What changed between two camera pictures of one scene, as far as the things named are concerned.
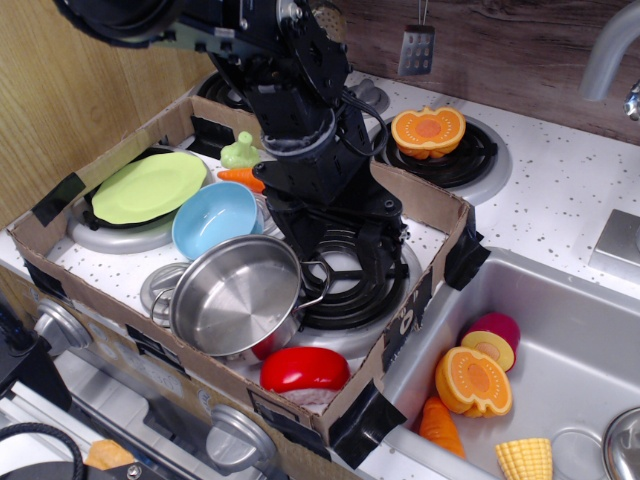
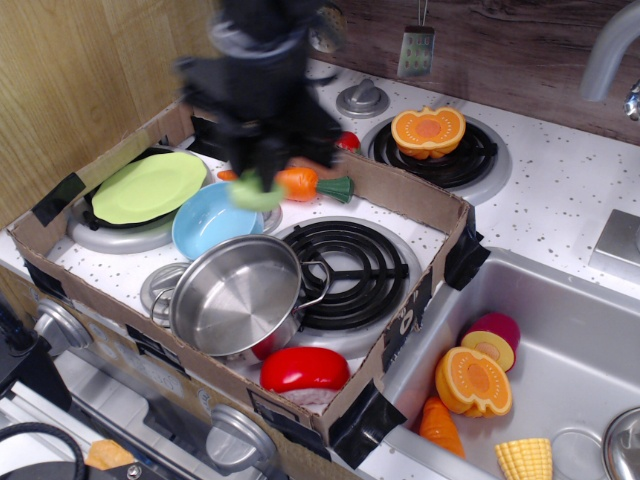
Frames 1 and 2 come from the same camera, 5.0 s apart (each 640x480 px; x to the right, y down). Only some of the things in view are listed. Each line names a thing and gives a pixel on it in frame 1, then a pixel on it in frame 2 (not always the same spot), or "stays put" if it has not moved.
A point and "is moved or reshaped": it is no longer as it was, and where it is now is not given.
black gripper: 320,165 to 266,105
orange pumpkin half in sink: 471,384 stays put
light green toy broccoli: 240,155 is moved or reshaped
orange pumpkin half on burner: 428,133 stays put
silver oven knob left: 61,327 stays put
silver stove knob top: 373,94 stays put
